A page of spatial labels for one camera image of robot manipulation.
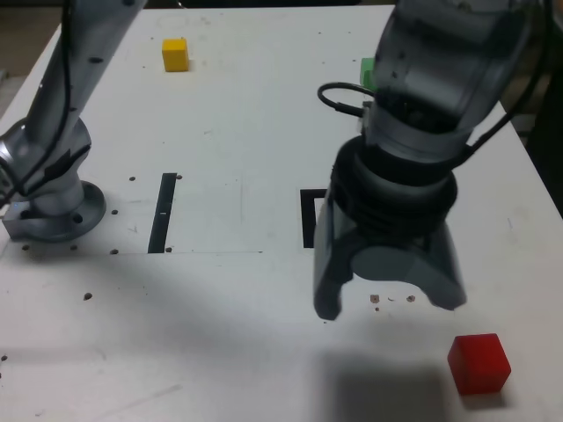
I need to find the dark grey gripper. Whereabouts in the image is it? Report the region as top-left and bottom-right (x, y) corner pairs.
(311, 188), (468, 322)

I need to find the red cube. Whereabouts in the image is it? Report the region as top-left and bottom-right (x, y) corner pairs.
(447, 332), (513, 397)

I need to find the green cube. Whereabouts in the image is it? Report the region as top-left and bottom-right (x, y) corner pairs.
(360, 57), (377, 91)

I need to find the yellow cube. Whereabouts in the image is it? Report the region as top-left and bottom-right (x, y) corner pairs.
(161, 38), (190, 73)

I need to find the black tape square outline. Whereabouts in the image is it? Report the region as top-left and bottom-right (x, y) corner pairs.
(299, 188), (330, 250)

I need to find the grey metal rack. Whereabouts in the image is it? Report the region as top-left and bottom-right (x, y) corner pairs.
(499, 56), (563, 133)

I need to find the black tape strip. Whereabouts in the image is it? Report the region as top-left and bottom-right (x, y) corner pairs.
(147, 172), (178, 255)

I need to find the black cable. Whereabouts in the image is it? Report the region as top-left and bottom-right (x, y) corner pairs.
(317, 25), (553, 153)

